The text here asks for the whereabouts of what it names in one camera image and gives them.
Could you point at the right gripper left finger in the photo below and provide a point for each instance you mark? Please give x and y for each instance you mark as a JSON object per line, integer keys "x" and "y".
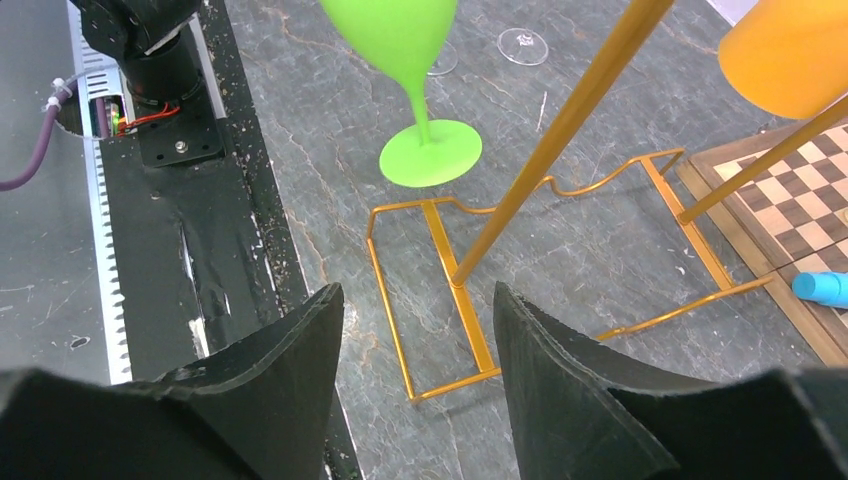
{"x": 258, "y": 409}

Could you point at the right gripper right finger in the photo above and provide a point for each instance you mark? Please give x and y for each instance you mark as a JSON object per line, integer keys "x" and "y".
{"x": 581, "y": 410}

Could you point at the gold wire glass rack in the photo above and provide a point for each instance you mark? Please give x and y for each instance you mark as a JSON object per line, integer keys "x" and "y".
{"x": 632, "y": 30}

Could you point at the clear wine glass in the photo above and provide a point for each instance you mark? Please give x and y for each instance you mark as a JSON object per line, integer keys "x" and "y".
{"x": 523, "y": 46}
{"x": 446, "y": 62}

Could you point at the green plastic wine glass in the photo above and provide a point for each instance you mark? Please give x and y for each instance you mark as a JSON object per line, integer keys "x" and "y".
{"x": 403, "y": 39}

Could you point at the orange plastic wine glass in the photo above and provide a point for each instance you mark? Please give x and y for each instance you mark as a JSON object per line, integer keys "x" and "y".
{"x": 788, "y": 58}

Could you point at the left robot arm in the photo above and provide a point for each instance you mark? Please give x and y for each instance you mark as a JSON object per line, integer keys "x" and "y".
{"x": 146, "y": 40}

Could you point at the blue cylinder tube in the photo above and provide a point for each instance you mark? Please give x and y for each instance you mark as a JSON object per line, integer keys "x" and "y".
{"x": 825, "y": 288}

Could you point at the wooden chessboard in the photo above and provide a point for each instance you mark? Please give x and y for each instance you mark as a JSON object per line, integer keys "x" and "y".
{"x": 792, "y": 218}

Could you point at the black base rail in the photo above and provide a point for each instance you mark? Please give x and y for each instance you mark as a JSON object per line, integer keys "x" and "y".
{"x": 200, "y": 239}

